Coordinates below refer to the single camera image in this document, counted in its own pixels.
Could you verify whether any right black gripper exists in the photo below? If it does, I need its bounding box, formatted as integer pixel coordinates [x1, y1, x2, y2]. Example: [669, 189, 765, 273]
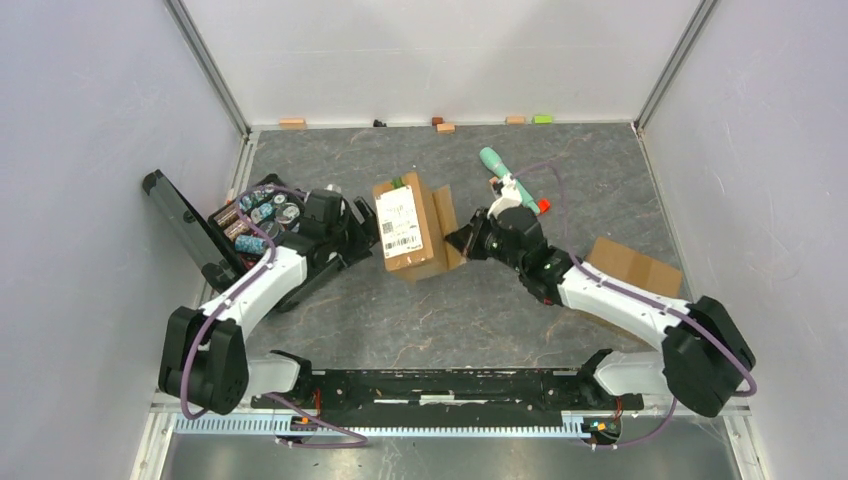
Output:
[445, 206, 525, 273]

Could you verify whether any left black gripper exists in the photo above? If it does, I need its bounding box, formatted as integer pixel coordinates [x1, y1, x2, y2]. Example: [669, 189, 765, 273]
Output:
[326, 196, 396, 268]

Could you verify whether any brown cardboard express box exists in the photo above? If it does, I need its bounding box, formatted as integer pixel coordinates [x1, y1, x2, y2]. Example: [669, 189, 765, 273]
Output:
[372, 172, 465, 283]

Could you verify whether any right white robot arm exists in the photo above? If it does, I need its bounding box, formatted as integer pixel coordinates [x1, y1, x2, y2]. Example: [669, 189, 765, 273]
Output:
[445, 207, 757, 417]

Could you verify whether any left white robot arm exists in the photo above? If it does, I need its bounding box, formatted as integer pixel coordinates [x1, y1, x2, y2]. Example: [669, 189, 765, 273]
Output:
[158, 189, 379, 420]

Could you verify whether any tan block far left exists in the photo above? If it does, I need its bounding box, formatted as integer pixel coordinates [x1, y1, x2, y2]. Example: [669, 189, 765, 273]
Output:
[278, 118, 307, 130]

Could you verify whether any black case with poker chips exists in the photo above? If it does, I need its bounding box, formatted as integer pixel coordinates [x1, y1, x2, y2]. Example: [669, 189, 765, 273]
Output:
[141, 169, 346, 316]

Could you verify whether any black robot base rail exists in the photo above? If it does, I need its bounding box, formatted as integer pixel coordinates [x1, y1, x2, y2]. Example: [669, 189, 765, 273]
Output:
[284, 368, 644, 428]

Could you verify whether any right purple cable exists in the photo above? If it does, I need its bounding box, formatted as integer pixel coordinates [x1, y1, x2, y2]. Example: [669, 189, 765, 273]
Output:
[513, 160, 759, 452]

